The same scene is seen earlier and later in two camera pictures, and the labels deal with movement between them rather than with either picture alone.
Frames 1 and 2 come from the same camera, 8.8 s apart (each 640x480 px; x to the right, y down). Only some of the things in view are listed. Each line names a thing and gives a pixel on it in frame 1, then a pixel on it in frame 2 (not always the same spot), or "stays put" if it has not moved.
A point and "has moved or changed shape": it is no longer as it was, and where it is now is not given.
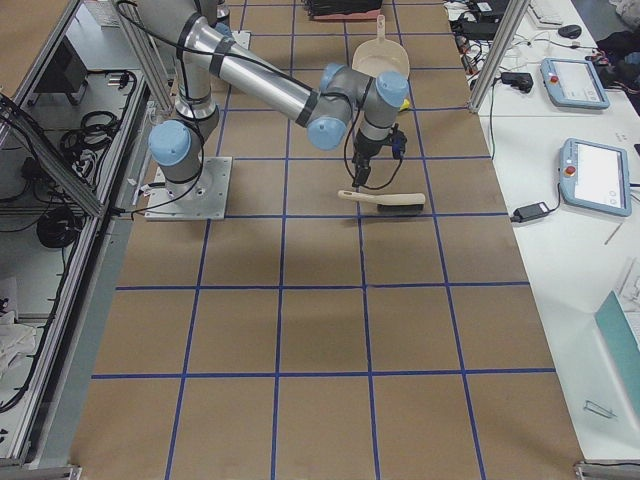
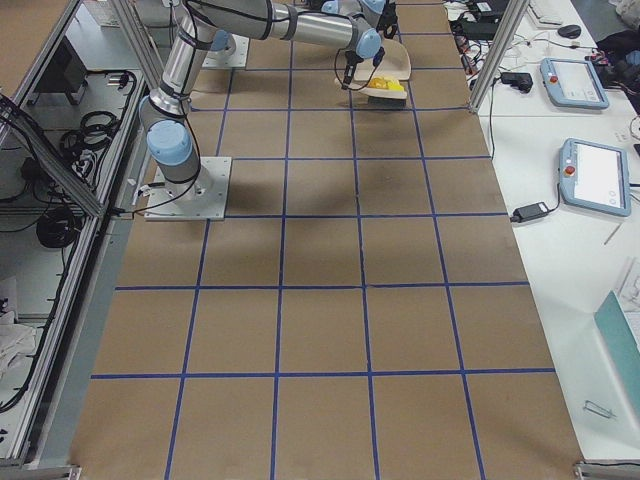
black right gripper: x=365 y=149 → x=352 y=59
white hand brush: x=394 y=202 has moved or changed shape
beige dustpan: x=380 y=55 stays put
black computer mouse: x=570 y=31 stays put
